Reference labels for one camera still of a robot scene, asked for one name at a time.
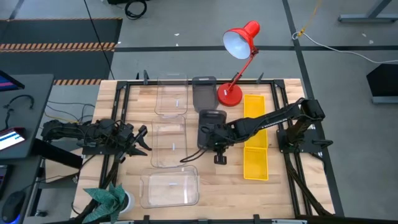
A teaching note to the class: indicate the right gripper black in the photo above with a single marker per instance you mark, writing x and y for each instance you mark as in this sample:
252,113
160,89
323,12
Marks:
222,133

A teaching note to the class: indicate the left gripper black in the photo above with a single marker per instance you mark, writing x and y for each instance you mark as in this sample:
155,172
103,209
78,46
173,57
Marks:
127,137

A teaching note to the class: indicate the black plastic basket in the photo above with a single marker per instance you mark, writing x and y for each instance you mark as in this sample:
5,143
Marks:
213,115

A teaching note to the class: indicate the grey translucent plastic basket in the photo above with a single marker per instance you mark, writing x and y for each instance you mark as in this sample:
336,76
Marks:
204,93

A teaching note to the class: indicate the clear plastic basket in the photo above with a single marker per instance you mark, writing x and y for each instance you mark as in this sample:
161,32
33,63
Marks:
171,93
168,140
169,186

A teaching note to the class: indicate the long yellow plastic basket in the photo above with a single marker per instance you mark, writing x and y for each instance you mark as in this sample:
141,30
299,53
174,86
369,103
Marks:
254,105

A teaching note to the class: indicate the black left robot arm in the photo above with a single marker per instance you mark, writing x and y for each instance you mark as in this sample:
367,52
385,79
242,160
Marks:
71,130

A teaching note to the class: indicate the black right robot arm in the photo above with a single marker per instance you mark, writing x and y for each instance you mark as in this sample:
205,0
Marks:
280,113

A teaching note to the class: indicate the red desk lamp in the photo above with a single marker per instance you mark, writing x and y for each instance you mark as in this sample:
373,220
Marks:
230,95

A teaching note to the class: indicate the white plant pot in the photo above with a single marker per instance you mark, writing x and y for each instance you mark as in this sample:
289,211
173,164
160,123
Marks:
130,202

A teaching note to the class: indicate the black table clamp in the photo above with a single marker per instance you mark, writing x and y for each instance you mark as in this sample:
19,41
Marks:
260,78
145,77

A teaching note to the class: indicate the green cloth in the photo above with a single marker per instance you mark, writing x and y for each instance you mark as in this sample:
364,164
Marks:
104,200

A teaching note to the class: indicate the dark grey desk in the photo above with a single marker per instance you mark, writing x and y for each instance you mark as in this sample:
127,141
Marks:
28,102

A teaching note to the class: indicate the tablet with lit screen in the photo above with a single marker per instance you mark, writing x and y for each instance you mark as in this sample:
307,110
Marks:
11,138

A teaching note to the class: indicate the black hazard-striped floor mat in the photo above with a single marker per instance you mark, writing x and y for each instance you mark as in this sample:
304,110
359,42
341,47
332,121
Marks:
62,32

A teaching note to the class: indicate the black computer mouse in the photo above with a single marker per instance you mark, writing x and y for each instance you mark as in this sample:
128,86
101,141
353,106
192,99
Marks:
13,205

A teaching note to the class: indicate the monitor with coloured screen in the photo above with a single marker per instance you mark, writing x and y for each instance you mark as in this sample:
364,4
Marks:
9,84

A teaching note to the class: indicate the black box on grey base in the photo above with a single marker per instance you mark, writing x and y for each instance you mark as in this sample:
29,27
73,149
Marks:
384,79

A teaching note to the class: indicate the grey metal table leg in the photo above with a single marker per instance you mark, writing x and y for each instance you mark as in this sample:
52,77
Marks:
370,17

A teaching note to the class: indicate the black aluminium table frame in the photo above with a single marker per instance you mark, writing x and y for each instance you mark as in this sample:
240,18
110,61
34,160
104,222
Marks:
199,82

